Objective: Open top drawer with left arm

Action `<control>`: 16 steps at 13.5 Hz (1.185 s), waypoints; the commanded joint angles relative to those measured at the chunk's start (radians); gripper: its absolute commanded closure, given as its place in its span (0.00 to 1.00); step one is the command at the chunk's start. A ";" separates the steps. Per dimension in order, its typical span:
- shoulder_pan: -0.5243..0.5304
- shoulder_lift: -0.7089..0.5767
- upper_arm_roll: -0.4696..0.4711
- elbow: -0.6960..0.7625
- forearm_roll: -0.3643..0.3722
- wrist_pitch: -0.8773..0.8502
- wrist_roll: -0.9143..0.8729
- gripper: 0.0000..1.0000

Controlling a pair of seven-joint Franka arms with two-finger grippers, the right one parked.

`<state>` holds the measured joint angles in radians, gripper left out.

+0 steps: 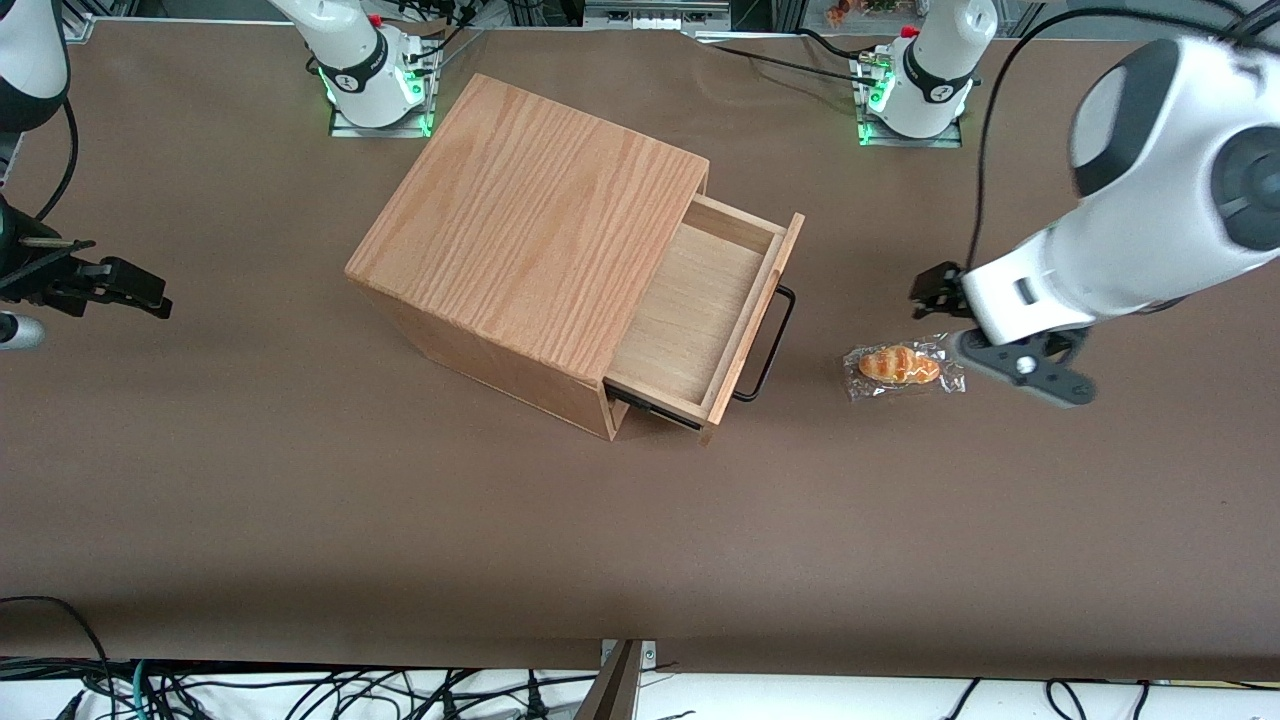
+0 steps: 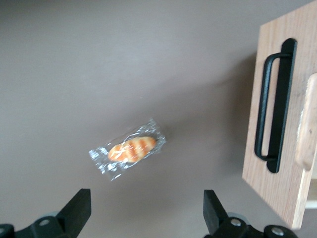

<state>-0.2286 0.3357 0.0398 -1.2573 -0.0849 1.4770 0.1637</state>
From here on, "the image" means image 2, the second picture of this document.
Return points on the wooden drawer with front panel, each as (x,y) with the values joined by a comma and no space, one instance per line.
(272,193)

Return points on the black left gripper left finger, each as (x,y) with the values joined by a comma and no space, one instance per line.
(74,213)

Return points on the bread roll in clear wrap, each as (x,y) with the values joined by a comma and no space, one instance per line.
(133,148)

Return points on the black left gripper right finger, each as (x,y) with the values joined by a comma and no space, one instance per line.
(215,218)

